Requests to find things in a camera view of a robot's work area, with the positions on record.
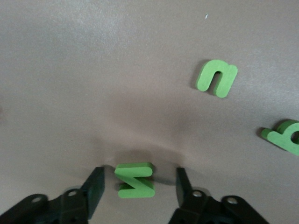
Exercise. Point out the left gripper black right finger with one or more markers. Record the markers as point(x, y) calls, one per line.
point(198, 205)

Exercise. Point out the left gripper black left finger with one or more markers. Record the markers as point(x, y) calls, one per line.
point(70, 203)

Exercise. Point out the green letter N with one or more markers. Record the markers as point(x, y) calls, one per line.
point(133, 170)

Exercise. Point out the green letter b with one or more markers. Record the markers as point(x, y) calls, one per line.
point(278, 137)

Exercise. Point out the green letter u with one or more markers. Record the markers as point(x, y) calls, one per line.
point(217, 66)

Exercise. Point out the brown table mat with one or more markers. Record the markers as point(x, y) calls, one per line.
point(93, 70)

